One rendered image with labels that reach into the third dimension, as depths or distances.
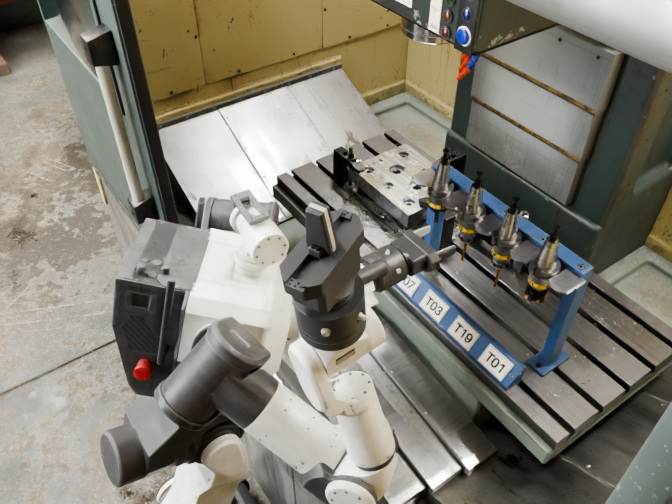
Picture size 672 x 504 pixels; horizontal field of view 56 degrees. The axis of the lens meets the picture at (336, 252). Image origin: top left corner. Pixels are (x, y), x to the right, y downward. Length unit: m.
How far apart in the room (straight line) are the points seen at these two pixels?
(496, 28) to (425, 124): 1.78
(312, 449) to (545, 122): 1.36
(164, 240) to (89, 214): 2.43
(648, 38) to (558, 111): 1.61
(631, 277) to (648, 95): 0.78
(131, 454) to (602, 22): 1.13
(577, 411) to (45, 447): 1.92
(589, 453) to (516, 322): 0.36
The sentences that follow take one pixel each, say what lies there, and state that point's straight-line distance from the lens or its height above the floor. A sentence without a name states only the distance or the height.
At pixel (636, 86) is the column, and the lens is 1.89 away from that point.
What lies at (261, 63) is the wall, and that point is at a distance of 2.63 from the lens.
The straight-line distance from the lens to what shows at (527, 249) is 1.45.
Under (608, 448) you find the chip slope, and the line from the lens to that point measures 1.73.
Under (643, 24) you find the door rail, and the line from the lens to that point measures 0.41.
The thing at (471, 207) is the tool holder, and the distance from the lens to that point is 1.48.
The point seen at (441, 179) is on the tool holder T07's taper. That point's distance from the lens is 1.53.
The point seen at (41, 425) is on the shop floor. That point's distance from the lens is 2.77.
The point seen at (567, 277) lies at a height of 1.22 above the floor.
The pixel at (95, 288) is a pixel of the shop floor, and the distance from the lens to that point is 3.18.
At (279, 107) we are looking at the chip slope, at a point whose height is 0.82.
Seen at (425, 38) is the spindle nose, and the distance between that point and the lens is 1.56.
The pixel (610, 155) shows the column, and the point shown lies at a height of 1.12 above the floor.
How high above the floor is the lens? 2.16
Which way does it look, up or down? 44 degrees down
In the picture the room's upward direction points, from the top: straight up
